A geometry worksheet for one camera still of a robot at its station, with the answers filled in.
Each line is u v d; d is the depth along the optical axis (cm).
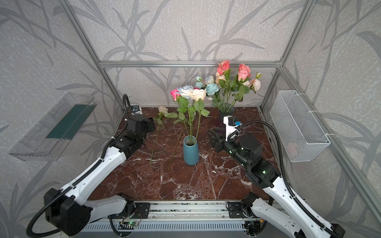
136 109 65
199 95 64
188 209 75
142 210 73
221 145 53
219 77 85
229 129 52
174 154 94
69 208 37
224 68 80
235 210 74
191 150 77
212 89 78
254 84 81
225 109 94
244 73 75
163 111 115
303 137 60
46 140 64
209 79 82
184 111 69
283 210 44
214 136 55
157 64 160
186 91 64
